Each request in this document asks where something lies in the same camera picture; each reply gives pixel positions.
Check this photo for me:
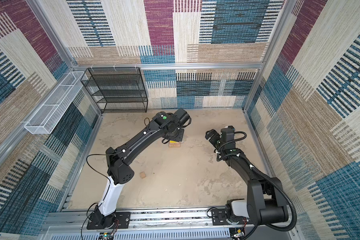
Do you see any natural wood block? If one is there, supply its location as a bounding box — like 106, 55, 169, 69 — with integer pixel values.
169, 142, 181, 148

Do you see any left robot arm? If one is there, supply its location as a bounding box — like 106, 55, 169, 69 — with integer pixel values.
87, 109, 192, 230

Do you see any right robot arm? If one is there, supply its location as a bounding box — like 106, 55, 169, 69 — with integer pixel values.
205, 126, 289, 226

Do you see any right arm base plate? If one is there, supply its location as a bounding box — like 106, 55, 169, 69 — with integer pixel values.
206, 207, 252, 226

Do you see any black wire shelf rack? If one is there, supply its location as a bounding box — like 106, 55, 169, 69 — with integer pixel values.
81, 67, 148, 114

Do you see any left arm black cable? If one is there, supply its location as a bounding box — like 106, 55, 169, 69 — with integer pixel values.
80, 153, 115, 238

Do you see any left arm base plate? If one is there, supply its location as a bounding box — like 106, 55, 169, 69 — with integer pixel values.
86, 212, 131, 230

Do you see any white wire mesh basket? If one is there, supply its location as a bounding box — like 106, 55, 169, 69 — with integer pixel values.
25, 71, 84, 135

